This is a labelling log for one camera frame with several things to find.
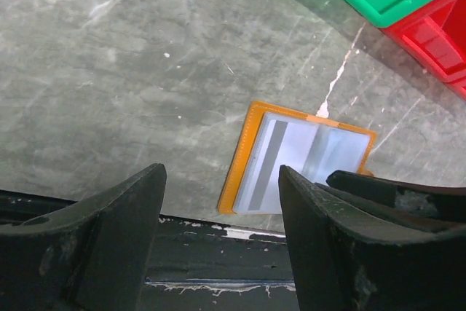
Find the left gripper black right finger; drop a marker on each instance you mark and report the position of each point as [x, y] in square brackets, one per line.
[343, 258]

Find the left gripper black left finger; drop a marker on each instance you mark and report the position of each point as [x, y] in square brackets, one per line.
[91, 254]

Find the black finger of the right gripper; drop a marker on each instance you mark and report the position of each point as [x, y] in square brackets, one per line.
[434, 202]
[390, 214]

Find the tan leather card holder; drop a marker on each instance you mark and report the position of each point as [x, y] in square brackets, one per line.
[337, 146]

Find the red bin with silver card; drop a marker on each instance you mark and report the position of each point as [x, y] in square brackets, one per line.
[434, 35]

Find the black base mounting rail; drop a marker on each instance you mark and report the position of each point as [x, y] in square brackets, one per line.
[199, 265]

